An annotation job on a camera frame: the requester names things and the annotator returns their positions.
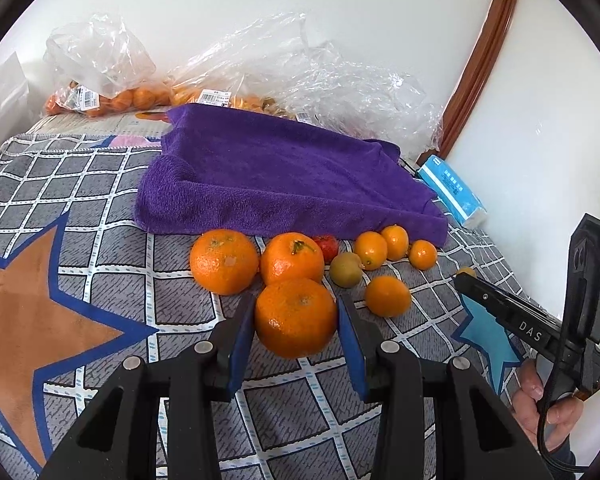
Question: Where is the small orange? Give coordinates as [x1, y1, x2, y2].
[364, 275, 412, 318]

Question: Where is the large orange mandarin front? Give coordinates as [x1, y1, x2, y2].
[254, 278, 338, 360]

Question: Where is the small orange kumquat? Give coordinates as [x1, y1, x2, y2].
[354, 231, 388, 271]
[380, 224, 410, 261]
[408, 240, 438, 271]

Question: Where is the small yellow-green fruit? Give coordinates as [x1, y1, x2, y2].
[456, 266, 477, 278]

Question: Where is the large orange mandarin with stem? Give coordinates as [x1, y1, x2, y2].
[260, 232, 325, 285]

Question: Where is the person's right hand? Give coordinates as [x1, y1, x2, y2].
[512, 360, 584, 452]

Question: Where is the green-brown kiwi fruit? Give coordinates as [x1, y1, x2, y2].
[329, 252, 364, 288]

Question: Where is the small red tomato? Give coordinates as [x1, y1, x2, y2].
[313, 235, 339, 264]

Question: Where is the grey checked star blanket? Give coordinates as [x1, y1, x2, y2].
[0, 131, 531, 480]

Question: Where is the blue tissue pack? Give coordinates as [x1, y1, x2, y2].
[417, 155, 486, 230]

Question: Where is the purple towel tray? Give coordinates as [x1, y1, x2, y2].
[134, 104, 448, 247]

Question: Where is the printed newspaper sheet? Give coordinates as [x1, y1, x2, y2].
[28, 113, 171, 136]

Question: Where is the large clear plastic bag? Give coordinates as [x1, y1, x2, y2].
[168, 12, 442, 160]

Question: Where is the clear plastic bag with oranges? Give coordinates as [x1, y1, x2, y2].
[44, 13, 172, 118]

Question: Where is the black cable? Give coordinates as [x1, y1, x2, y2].
[534, 268, 589, 474]

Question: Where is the black phone mount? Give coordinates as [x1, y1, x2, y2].
[562, 214, 600, 349]

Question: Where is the brown wooden door frame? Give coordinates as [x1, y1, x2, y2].
[417, 0, 518, 165]

